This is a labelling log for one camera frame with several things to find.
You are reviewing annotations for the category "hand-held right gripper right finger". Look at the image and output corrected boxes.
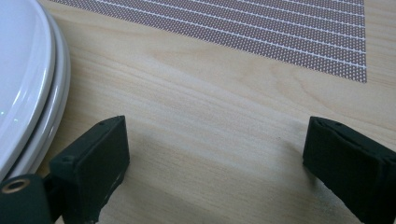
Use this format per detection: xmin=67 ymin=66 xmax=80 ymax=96
xmin=302 ymin=116 xmax=396 ymax=224

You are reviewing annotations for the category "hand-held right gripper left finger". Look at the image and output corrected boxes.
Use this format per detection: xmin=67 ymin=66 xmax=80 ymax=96
xmin=49 ymin=115 xmax=131 ymax=224

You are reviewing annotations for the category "white round plate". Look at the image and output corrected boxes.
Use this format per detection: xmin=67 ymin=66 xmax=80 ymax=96
xmin=5 ymin=0 xmax=72 ymax=182
xmin=0 ymin=0 xmax=57 ymax=182

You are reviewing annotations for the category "grey striped woven placemat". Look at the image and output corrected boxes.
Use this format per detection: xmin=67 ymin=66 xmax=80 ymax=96
xmin=49 ymin=0 xmax=368 ymax=84

